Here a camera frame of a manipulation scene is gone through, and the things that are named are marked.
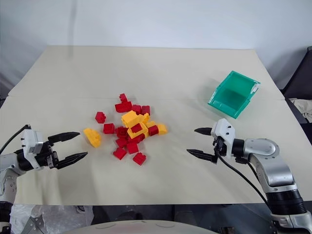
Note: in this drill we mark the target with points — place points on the clear plastic bag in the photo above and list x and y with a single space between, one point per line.
53 217

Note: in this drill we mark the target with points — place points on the green plastic bin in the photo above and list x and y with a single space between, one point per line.
231 96

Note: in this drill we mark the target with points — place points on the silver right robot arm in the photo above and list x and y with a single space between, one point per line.
270 161

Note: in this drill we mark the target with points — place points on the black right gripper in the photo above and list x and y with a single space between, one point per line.
220 146

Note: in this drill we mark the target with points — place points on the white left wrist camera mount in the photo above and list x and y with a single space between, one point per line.
30 142

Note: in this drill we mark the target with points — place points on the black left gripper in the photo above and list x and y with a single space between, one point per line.
46 156

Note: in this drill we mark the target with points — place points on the large yellow toy block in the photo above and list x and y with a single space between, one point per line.
129 118
132 134

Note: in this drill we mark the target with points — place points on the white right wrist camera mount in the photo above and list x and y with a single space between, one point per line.
224 129

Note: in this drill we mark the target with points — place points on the yellow curved toy block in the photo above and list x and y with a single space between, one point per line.
162 129
92 138

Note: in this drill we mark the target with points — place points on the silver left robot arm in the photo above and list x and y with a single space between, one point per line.
9 168

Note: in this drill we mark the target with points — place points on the dark chair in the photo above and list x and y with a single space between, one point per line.
299 80

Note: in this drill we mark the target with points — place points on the beige crumpled cloth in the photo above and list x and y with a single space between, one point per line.
303 108

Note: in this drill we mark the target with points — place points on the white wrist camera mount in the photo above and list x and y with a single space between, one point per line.
30 142
224 129

